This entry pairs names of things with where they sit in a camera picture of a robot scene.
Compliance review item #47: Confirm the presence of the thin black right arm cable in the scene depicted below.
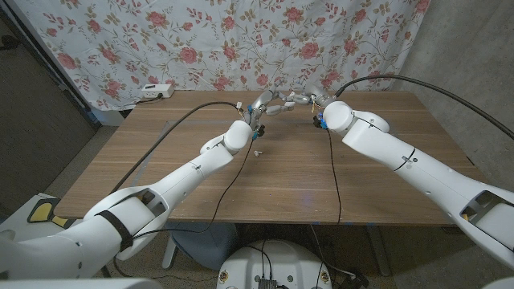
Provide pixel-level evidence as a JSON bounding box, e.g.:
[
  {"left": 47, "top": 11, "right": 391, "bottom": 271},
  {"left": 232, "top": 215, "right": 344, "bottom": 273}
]
[{"left": 325, "top": 127, "right": 343, "bottom": 225}]

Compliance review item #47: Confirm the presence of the white power strip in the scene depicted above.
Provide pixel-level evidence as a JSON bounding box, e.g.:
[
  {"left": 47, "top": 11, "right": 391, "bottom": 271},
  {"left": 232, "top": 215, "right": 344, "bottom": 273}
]
[{"left": 140, "top": 83, "right": 175, "bottom": 100}]

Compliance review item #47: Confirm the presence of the white table leg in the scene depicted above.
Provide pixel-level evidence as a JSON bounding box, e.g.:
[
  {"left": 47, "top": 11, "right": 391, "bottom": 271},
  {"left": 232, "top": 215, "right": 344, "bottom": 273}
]
[{"left": 161, "top": 234, "right": 177, "bottom": 269}]

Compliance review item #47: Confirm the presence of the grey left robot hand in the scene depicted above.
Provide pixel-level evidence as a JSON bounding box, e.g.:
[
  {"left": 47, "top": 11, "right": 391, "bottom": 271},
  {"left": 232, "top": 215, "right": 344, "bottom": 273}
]
[{"left": 243, "top": 82, "right": 289, "bottom": 130}]

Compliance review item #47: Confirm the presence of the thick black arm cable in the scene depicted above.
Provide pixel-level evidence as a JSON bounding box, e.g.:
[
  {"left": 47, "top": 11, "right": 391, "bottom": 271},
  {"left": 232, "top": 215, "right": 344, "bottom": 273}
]
[
  {"left": 110, "top": 100, "right": 243, "bottom": 193},
  {"left": 334, "top": 74, "right": 514, "bottom": 141}
]

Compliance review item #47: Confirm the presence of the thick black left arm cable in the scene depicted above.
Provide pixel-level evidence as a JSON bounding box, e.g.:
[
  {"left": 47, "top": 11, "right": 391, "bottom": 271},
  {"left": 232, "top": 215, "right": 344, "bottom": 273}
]
[{"left": 110, "top": 100, "right": 243, "bottom": 193}]

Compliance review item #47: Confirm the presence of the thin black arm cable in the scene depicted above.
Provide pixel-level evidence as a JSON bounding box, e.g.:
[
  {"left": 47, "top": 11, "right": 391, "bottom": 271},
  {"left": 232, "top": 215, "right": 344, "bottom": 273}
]
[
  {"left": 325, "top": 127, "right": 343, "bottom": 225},
  {"left": 112, "top": 138, "right": 256, "bottom": 282}
]

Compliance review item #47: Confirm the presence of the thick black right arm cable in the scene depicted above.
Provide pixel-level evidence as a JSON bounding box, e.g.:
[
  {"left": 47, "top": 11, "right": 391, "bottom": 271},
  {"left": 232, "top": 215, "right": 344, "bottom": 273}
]
[{"left": 334, "top": 74, "right": 514, "bottom": 141}]

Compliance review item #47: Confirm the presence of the white robot torso edge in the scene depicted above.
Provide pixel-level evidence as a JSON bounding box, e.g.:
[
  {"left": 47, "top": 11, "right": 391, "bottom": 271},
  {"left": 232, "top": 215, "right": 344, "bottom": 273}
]
[{"left": 0, "top": 278, "right": 164, "bottom": 289}]

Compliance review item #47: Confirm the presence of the black power adapter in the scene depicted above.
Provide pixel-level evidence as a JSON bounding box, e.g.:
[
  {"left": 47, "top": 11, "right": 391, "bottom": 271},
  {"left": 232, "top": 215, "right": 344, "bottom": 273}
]
[{"left": 341, "top": 272, "right": 370, "bottom": 289}]

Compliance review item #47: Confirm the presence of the white yellow black floor mat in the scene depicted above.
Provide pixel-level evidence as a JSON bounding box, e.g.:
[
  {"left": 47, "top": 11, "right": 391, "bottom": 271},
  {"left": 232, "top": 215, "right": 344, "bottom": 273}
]
[{"left": 0, "top": 192, "right": 77, "bottom": 242}]

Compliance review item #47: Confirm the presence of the white robot torso base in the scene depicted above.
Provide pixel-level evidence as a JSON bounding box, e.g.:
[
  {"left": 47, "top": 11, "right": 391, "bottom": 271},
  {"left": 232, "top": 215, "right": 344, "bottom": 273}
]
[{"left": 216, "top": 239, "right": 333, "bottom": 289}]

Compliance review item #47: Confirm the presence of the black power strip cord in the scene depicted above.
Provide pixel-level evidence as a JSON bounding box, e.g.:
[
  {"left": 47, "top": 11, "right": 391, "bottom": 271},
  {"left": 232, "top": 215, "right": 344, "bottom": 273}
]
[{"left": 134, "top": 92, "right": 165, "bottom": 104}]

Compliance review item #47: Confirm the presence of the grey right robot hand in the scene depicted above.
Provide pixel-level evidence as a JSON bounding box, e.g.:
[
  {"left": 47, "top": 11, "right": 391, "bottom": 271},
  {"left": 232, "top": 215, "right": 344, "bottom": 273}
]
[{"left": 287, "top": 82, "right": 337, "bottom": 113}]

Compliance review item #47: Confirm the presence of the grey table leg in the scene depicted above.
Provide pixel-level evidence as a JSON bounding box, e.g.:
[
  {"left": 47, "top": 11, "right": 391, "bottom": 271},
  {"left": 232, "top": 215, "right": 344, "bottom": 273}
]
[{"left": 365, "top": 225, "right": 393, "bottom": 277}]

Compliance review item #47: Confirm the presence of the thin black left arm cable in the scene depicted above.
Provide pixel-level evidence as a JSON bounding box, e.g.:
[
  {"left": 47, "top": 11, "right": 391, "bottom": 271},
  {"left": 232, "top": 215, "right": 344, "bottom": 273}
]
[{"left": 112, "top": 138, "right": 256, "bottom": 282}]

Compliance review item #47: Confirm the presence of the floral backdrop cloth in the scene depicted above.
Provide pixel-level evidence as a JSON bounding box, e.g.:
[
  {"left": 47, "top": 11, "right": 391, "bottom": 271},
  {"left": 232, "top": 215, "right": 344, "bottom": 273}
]
[{"left": 14, "top": 0, "right": 431, "bottom": 112}]

